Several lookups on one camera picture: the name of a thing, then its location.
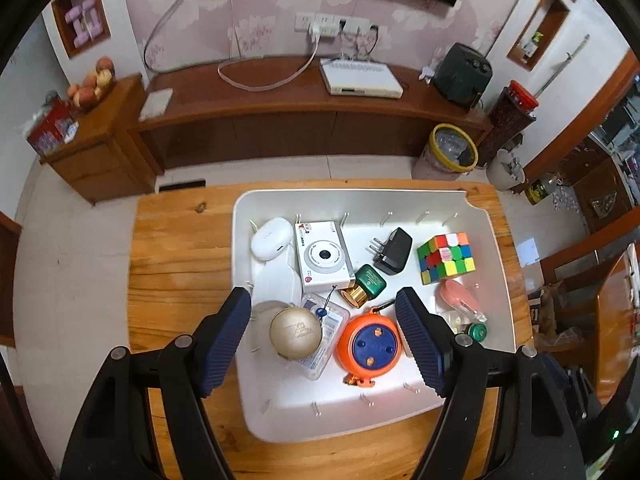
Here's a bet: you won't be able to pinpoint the small clear yellowish packet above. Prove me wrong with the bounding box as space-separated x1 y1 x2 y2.
440 310 471 336

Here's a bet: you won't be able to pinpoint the wooden side cabinet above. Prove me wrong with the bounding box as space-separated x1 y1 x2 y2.
39 74 166 206

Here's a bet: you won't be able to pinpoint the small white figurine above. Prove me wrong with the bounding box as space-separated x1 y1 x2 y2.
419 52 443 81

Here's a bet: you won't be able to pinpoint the long wooden television cabinet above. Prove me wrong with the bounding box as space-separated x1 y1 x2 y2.
127 55 496 176

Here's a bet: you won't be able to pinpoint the white wall socket row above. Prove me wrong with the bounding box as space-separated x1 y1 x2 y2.
295 11 382 40

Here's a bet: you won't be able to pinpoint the black charger plug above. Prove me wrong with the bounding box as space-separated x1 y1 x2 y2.
369 227 413 276

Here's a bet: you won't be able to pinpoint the cardboard box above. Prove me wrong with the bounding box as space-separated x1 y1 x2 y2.
527 280 566 346

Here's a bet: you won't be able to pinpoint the brown wooden door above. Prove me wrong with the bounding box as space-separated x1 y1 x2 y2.
0 210 23 348

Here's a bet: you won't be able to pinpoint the white egg-shaped earbud case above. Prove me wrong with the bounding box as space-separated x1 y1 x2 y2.
250 217 293 261

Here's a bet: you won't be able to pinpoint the white paper sheet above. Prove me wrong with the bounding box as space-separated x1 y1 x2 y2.
137 88 174 122

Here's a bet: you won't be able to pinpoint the white bucket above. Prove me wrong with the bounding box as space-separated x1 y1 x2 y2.
486 152 526 192

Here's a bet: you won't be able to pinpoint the pile of peaches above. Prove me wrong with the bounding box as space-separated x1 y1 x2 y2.
66 56 115 111

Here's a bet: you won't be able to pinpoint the red tissue box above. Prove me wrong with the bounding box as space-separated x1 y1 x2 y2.
25 97 76 157

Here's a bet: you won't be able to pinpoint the clear plastic labelled box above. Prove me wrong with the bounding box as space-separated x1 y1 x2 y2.
295 293 350 381

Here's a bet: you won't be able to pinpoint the white plastic scraper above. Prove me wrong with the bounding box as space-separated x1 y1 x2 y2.
249 252 303 356

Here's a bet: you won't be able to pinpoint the white toy camera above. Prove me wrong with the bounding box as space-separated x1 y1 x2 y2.
296 221 357 321

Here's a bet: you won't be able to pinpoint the television power cable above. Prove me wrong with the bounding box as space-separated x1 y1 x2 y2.
142 0 201 78

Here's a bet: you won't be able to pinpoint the white set-top box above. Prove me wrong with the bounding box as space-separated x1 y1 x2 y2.
319 58 404 99

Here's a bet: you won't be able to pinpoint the metal sword on wall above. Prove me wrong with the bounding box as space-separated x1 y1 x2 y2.
537 35 590 97

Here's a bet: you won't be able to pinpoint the dark green air fryer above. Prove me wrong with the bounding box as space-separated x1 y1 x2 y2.
432 42 493 109

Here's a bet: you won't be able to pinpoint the white charging cable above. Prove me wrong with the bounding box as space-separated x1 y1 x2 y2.
217 40 321 92

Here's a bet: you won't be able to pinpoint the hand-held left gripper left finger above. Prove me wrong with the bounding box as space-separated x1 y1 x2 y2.
60 287 252 480

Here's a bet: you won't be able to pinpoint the small bottles in niche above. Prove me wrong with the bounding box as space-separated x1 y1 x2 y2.
520 30 543 58

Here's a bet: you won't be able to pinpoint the wooden chair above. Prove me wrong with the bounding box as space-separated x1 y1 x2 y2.
530 240 640 401

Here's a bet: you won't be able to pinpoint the white plastic tray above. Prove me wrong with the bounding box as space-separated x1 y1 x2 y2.
231 189 517 443

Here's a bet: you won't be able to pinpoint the orange cable reel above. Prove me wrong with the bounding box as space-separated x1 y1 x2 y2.
336 306 403 391

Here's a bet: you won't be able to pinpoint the multicoloured puzzle cube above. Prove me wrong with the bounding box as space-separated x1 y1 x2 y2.
417 232 475 286

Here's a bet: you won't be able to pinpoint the dark jar with red lid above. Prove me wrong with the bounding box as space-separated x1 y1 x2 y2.
487 80 540 161

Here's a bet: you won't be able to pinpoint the green perfume bottle gold cap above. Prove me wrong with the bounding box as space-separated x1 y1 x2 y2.
340 264 387 310

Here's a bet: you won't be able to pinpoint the yellow-labelled oil bottle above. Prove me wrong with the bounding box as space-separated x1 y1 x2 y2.
524 172 561 206

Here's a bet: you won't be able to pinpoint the pink oval case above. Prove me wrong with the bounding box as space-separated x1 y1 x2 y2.
440 280 483 321

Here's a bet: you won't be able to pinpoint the yellow-rimmed trash bin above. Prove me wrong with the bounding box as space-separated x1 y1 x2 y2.
412 122 479 181

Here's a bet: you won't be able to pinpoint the black set-top box cables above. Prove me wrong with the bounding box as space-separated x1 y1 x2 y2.
340 22 381 61

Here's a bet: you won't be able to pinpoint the beige ball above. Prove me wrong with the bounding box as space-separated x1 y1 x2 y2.
270 307 321 361

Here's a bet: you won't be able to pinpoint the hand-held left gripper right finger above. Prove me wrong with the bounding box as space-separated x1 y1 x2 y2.
394 287 587 480

